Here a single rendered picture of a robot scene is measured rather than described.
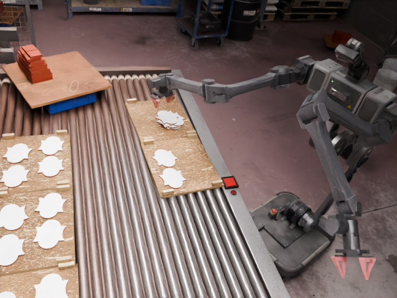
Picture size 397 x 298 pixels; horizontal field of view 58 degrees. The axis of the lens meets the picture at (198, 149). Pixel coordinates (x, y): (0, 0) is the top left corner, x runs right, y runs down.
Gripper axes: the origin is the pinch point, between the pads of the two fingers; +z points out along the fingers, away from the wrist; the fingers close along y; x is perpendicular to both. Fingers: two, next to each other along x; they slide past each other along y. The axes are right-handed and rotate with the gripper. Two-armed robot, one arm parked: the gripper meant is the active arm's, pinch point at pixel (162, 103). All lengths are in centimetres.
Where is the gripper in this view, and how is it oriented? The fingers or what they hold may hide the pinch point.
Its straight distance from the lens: 219.2
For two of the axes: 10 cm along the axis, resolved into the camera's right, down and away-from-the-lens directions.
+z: -1.5, 7.3, 6.7
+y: -6.8, 4.1, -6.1
